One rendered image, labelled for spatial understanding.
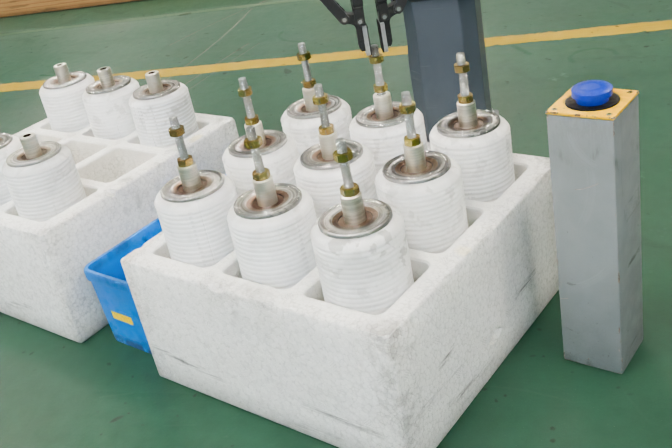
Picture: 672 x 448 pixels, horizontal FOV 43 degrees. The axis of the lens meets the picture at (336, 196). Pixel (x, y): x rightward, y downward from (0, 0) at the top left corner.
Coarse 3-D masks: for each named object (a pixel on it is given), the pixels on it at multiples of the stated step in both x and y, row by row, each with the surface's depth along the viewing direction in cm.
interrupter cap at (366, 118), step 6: (396, 102) 112; (366, 108) 112; (372, 108) 112; (396, 108) 111; (360, 114) 111; (366, 114) 110; (372, 114) 110; (396, 114) 109; (402, 114) 108; (360, 120) 109; (366, 120) 108; (372, 120) 108; (378, 120) 109; (384, 120) 108; (390, 120) 107; (396, 120) 107; (402, 120) 106; (366, 126) 107; (372, 126) 107; (378, 126) 106; (384, 126) 106; (390, 126) 106
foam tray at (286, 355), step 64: (512, 192) 101; (128, 256) 104; (448, 256) 91; (512, 256) 99; (192, 320) 100; (256, 320) 92; (320, 320) 85; (384, 320) 83; (448, 320) 89; (512, 320) 102; (192, 384) 107; (256, 384) 98; (320, 384) 90; (384, 384) 84; (448, 384) 91
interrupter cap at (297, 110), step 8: (328, 96) 119; (336, 96) 118; (296, 104) 118; (304, 104) 118; (328, 104) 116; (336, 104) 115; (288, 112) 116; (296, 112) 115; (304, 112) 115; (312, 112) 115; (328, 112) 113
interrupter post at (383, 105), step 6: (378, 96) 108; (384, 96) 107; (390, 96) 108; (378, 102) 108; (384, 102) 108; (390, 102) 108; (378, 108) 108; (384, 108) 108; (390, 108) 108; (378, 114) 109; (384, 114) 108; (390, 114) 109
